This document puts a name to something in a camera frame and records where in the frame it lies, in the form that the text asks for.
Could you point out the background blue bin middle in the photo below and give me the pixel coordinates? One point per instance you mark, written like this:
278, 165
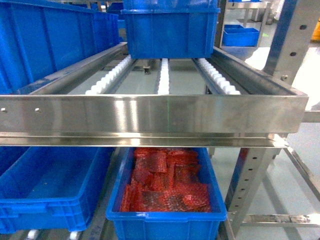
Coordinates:
235, 35

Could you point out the large blue bin upper left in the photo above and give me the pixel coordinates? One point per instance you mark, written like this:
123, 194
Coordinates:
40, 37

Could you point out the blue bin with red bags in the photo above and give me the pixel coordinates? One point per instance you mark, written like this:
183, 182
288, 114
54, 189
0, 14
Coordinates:
166, 225

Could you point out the empty blue plastic bin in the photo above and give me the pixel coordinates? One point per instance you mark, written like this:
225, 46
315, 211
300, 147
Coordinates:
53, 188

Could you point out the stainless steel flow rack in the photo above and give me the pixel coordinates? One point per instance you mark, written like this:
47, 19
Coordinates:
42, 114

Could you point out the blue bin on upper shelf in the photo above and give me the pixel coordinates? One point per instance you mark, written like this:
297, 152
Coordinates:
173, 29

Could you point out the red bubble wrap bags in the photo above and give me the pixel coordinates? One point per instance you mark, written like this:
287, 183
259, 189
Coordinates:
165, 180

